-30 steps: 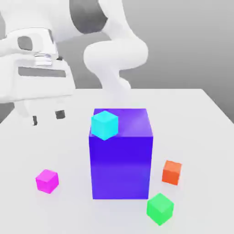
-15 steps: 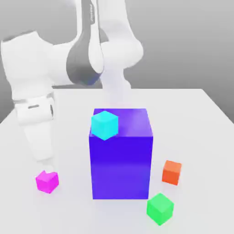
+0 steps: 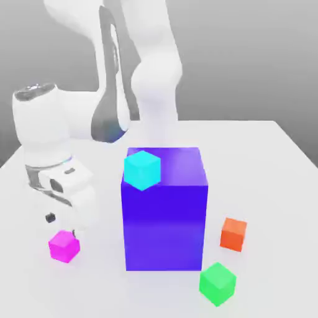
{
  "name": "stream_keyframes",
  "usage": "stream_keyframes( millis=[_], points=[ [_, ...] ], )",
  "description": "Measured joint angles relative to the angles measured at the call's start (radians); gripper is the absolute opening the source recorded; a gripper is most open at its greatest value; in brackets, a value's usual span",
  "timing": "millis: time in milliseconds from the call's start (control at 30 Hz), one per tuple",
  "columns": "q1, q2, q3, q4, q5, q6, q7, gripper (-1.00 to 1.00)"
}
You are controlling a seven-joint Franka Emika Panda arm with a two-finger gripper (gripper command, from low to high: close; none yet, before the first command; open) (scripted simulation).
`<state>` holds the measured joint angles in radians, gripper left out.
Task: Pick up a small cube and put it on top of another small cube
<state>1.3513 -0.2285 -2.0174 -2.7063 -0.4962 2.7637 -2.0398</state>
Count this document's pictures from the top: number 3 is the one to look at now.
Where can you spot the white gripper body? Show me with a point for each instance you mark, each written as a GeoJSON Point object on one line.
{"type": "Point", "coordinates": [83, 211]}

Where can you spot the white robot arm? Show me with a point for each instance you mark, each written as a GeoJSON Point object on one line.
{"type": "Point", "coordinates": [154, 82]}

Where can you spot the small magenta cube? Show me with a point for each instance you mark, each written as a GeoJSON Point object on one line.
{"type": "Point", "coordinates": [63, 248]}

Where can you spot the small cyan cube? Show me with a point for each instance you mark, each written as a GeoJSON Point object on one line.
{"type": "Point", "coordinates": [141, 171]}

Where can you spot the small orange cube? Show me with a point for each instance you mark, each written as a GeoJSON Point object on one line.
{"type": "Point", "coordinates": [233, 236]}

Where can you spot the small green cube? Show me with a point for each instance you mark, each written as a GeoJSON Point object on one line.
{"type": "Point", "coordinates": [217, 285]}

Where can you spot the large blue box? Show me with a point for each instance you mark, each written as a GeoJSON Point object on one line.
{"type": "Point", "coordinates": [164, 223]}

